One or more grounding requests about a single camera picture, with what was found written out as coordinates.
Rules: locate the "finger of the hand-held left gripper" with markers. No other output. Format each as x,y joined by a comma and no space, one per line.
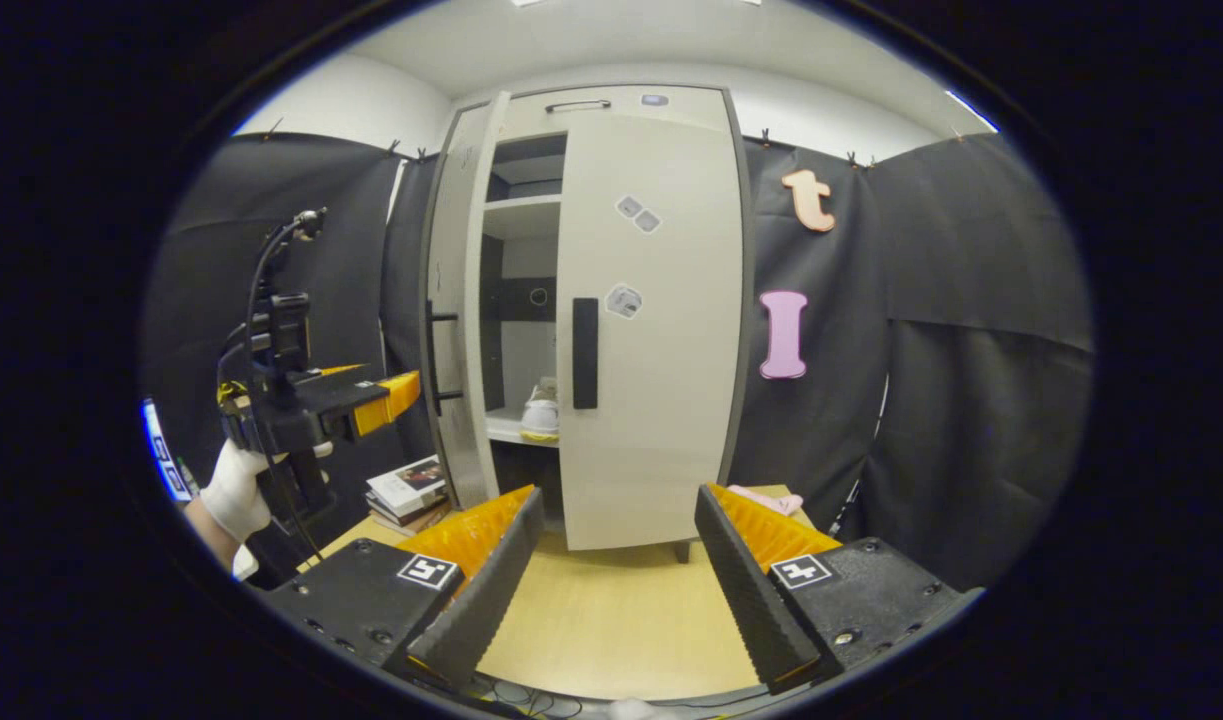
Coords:
386,400
341,371

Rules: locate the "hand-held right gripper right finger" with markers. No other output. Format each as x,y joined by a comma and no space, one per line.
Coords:
751,600

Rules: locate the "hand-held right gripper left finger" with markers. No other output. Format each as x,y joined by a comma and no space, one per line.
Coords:
496,595

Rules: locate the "white yellow-soled shoe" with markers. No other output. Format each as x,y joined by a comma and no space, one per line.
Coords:
541,415

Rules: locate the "grey shoe cabinet door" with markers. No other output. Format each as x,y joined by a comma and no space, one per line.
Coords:
461,250
661,400

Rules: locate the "grey shoe cabinet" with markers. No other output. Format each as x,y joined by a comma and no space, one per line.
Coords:
519,215

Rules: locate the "grey cabinet drawer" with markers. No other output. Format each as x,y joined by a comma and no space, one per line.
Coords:
671,108

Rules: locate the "white photo cover book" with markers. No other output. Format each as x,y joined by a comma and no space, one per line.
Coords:
406,480

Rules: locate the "brown cover book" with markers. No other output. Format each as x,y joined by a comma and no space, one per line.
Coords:
423,526

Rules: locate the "pink soft item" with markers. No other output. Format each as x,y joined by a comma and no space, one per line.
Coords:
766,500

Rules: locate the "dark thin book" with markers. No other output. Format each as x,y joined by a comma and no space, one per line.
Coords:
416,513

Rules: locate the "lit computer screen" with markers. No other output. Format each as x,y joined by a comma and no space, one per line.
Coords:
166,455

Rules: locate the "black backdrop cloth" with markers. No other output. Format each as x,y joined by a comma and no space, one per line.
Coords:
971,400

